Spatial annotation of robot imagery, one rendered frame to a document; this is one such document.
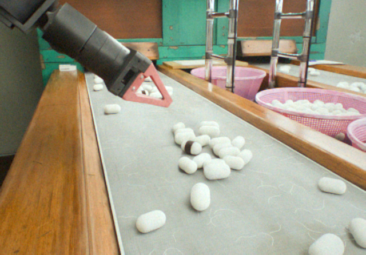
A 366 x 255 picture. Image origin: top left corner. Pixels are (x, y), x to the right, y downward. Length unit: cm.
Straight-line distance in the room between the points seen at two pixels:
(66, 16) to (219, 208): 30
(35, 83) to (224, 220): 190
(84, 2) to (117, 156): 91
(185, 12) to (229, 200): 110
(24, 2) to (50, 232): 27
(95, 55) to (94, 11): 89
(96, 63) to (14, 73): 173
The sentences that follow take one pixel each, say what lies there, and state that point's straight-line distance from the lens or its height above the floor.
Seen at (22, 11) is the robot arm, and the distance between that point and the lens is 44.
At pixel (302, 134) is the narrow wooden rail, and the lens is 54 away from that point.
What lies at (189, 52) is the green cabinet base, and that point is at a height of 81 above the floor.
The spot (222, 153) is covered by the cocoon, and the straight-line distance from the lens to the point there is 46.
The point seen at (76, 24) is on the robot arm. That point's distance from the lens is 43.
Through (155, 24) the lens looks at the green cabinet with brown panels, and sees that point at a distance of 135.
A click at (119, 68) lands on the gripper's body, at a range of 43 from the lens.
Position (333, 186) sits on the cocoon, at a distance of 42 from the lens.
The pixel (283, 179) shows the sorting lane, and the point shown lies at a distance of 44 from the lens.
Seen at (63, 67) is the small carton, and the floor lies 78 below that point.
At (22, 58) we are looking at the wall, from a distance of 213.
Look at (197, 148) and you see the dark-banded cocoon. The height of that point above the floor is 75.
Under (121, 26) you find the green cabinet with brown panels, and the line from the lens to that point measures 132.
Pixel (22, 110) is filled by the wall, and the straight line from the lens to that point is 219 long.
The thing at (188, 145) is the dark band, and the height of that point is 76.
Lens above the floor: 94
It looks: 17 degrees down
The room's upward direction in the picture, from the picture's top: straight up
